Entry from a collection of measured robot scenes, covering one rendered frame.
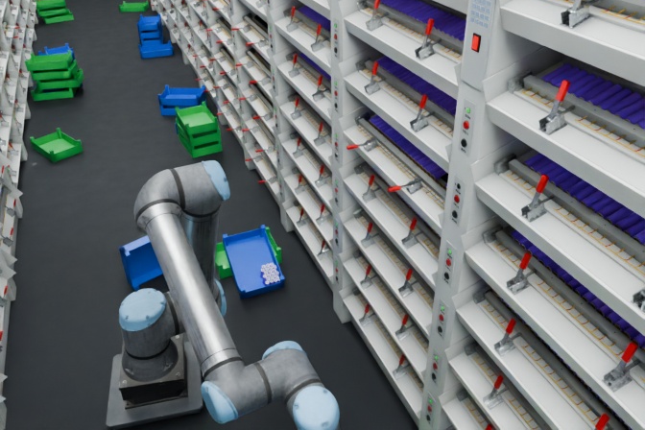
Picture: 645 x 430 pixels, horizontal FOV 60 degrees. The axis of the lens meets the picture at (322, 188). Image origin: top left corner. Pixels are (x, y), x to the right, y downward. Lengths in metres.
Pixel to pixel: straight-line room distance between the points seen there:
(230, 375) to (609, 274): 0.75
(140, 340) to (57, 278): 1.02
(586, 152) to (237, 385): 0.80
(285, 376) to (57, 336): 1.52
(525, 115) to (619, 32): 0.24
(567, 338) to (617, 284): 0.20
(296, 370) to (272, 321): 1.19
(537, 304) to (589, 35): 0.56
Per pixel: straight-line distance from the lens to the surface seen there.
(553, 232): 1.14
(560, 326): 1.23
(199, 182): 1.51
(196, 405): 2.13
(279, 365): 1.26
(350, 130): 1.88
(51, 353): 2.56
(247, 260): 2.64
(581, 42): 0.99
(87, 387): 2.38
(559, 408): 1.34
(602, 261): 1.09
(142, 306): 1.96
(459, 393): 1.75
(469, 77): 1.21
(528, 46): 1.20
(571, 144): 1.05
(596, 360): 1.19
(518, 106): 1.16
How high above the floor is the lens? 1.71
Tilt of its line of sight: 32 degrees down
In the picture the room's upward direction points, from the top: 1 degrees counter-clockwise
